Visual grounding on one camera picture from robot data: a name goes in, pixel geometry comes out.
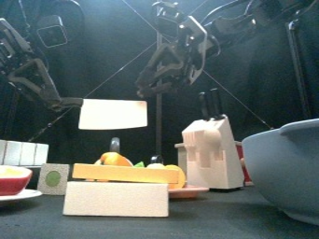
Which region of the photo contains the short black knife handle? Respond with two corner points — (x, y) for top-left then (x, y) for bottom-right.
(197, 91), (212, 121)

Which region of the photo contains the thin vertical frame pole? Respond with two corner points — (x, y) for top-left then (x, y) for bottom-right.
(154, 30), (164, 157)

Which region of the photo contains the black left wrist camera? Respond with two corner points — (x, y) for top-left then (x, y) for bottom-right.
(34, 15), (67, 49)

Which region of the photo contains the cream toy food piece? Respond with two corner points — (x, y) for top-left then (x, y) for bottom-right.
(144, 162), (168, 170)

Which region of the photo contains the tall black knife handle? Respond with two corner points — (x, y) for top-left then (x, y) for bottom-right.
(209, 88), (226, 120)

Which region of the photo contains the white toy cleaver black handle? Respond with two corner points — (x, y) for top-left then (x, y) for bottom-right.
(61, 97), (149, 131)

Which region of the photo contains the pink plate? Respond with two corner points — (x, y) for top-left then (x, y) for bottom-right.
(166, 184), (210, 200)

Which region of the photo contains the grey toy utensil handle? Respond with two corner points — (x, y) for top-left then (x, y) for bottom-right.
(108, 136), (121, 154)

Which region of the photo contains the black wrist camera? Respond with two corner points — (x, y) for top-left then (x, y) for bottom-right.
(150, 0), (181, 28)
(34, 15), (67, 49)

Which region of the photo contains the grey block with green dot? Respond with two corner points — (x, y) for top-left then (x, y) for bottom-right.
(35, 162), (70, 196)

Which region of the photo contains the white rectangular block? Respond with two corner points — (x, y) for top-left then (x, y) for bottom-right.
(62, 180), (170, 218)

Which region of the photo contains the orange toy fruit slice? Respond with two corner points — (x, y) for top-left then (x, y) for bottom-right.
(164, 164), (186, 190)

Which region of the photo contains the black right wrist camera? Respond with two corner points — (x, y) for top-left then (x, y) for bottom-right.
(150, 0), (181, 28)

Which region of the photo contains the red bowl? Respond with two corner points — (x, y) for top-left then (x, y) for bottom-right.
(0, 164), (33, 197)

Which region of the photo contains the large blue bowl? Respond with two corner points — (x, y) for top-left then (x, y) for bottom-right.
(240, 118), (319, 226)

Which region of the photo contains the beige box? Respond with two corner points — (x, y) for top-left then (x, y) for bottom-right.
(173, 142), (189, 176)

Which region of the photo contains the yellow wooden cutting board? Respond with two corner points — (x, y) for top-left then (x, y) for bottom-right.
(70, 162), (180, 185)

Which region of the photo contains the white wooden knife block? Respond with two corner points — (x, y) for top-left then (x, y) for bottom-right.
(180, 115), (246, 190)

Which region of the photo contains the white ribbed box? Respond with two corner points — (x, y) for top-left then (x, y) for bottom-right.
(0, 139), (49, 167)

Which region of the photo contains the black round knob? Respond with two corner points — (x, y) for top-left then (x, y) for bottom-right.
(149, 154), (164, 165)

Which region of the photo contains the white plate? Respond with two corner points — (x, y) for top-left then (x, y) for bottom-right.
(0, 189), (43, 203)

